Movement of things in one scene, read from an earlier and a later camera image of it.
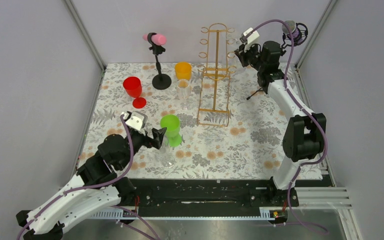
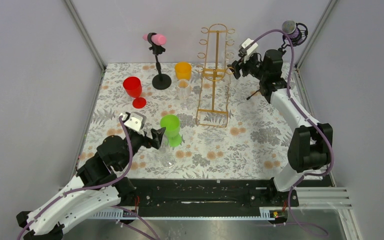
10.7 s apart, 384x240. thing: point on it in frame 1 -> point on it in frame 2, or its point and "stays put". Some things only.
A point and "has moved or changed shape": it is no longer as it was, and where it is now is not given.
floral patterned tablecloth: (215, 126) stays put
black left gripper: (156, 141) stays put
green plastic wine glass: (172, 123) stays put
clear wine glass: (239, 66) has moved or changed shape
